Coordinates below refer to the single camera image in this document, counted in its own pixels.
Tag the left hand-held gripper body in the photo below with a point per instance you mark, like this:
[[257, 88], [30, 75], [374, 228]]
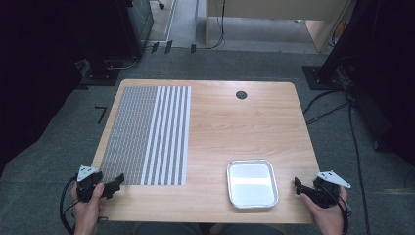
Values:
[[85, 187]]

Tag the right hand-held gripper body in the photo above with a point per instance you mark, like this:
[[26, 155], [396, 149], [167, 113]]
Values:
[[326, 192]]

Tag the person's left hand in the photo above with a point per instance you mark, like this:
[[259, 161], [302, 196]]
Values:
[[86, 210]]

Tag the person's right hand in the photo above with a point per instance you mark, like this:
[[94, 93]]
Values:
[[326, 217]]

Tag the silver metal tray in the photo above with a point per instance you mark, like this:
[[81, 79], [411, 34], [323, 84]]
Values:
[[252, 184]]

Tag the grey striped placemat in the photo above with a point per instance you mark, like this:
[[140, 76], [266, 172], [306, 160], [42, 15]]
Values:
[[143, 137]]

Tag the black tape corner mark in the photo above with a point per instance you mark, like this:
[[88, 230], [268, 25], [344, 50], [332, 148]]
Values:
[[101, 112]]

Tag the person's legs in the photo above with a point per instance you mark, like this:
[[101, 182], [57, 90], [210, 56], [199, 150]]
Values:
[[182, 229]]

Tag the black stand with base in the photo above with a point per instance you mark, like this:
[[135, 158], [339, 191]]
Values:
[[321, 76], [104, 70]]

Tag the black tape strip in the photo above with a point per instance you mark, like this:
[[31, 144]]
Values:
[[154, 47], [168, 47], [193, 48]]

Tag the dark metal cabinet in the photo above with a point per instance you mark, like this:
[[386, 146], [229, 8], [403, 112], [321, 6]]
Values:
[[142, 23]]

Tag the beige wooden desk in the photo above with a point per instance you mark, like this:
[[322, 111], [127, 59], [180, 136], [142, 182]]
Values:
[[277, 13]]

